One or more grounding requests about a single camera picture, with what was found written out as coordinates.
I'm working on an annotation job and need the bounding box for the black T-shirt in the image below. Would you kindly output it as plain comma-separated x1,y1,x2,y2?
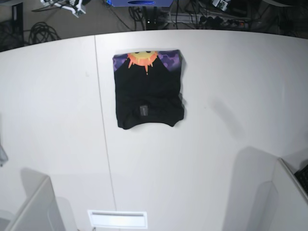
113,50,184,130

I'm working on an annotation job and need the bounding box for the white power strip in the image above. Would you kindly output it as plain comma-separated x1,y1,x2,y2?
162,13,250,31

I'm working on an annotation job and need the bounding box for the white table slot plate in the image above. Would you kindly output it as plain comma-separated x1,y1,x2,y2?
88,210,148,229

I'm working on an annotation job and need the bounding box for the blue box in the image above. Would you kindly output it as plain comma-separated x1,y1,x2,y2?
106,0,173,7

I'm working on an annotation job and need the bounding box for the white partition panel left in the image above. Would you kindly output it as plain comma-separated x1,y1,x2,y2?
0,166,77,231

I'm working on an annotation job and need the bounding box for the white partition panel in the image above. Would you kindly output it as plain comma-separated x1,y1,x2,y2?
0,166,77,231
250,157,308,231

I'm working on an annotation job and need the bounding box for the black keyboard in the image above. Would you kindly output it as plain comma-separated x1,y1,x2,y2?
295,166,308,193

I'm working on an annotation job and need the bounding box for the white partition panel right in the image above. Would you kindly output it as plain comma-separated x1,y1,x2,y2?
250,157,308,231

